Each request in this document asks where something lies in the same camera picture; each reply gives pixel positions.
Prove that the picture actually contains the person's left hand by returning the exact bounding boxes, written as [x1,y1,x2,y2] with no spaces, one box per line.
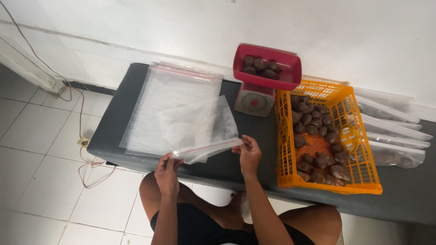
[154,153,185,201]

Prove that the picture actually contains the person's right hand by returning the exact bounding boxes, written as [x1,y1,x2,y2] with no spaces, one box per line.
[232,135,262,178]

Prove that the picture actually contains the single clear zip bag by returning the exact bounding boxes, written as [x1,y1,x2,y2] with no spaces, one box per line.
[157,95,244,165]

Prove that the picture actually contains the orange plastic basket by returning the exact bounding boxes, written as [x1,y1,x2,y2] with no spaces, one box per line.
[274,80,383,195]

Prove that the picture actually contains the person's left leg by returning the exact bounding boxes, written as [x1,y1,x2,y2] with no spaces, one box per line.
[139,172,246,231]

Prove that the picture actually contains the person's leg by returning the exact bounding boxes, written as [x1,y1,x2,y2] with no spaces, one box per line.
[279,204,343,245]
[139,172,246,231]

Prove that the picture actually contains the person's black shorts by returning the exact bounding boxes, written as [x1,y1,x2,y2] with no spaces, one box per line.
[150,203,315,245]

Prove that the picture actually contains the white kitchen scale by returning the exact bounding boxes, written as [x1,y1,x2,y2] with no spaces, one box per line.
[234,82,276,118]

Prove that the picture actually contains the heap of brown lumps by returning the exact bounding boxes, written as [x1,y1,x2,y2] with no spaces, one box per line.
[290,95,351,187]

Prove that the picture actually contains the stack of empty zip bags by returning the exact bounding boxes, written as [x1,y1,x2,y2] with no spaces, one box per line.
[118,61,224,159]

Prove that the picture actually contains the person's right leg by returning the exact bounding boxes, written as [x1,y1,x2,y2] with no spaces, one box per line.
[279,204,343,245]

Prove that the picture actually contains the red plastic scale tray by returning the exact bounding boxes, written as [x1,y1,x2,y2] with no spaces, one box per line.
[233,43,302,92]

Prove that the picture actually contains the row of filled clear bags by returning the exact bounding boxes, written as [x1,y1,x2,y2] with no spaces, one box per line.
[353,86,434,169]

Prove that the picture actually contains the thin brown cable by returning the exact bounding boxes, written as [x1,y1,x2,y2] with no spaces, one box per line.
[0,0,117,190]

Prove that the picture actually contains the white door frame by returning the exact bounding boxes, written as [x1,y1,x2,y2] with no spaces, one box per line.
[0,33,66,94]

